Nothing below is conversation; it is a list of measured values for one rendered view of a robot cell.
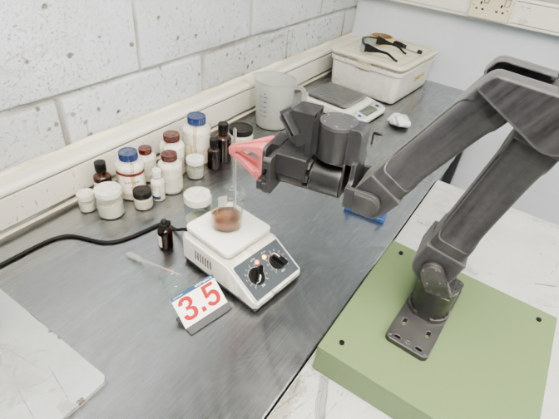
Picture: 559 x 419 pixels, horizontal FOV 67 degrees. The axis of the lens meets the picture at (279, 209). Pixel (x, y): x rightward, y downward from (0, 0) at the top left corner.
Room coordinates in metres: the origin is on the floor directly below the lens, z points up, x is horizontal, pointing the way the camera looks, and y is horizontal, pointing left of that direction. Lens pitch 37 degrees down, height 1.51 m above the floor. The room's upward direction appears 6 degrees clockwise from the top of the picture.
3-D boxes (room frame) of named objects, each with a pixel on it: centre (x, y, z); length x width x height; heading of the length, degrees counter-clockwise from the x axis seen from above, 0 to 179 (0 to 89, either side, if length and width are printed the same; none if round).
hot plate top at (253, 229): (0.62, 0.09, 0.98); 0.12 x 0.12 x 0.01; 53
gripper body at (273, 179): (0.60, -0.01, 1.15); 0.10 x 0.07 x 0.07; 159
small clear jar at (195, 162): (0.92, 0.23, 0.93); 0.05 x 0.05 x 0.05
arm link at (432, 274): (0.49, -0.26, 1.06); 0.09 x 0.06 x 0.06; 156
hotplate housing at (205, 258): (0.61, 0.07, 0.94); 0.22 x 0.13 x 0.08; 53
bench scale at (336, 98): (1.46, -0.18, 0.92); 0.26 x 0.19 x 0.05; 56
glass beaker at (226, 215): (0.63, 0.09, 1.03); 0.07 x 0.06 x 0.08; 68
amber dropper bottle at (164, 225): (0.64, 0.23, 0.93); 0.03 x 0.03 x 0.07
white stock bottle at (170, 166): (0.85, 0.27, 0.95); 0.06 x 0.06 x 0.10
